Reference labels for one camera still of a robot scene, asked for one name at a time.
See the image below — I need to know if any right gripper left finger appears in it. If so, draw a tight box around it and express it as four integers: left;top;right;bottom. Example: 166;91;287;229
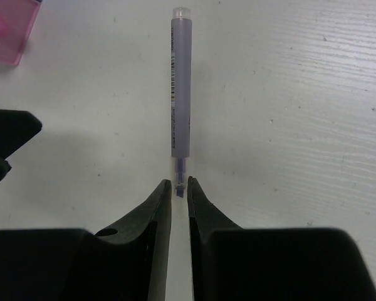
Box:
0;180;172;300

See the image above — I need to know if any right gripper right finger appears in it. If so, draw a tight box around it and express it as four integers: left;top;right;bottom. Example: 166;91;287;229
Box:
187;177;376;300

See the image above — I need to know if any grey purple highlighter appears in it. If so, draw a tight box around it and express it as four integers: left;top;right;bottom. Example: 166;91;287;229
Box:
170;7;192;198

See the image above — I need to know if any pink drawer box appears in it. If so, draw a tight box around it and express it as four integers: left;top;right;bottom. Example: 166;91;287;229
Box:
0;0;41;66

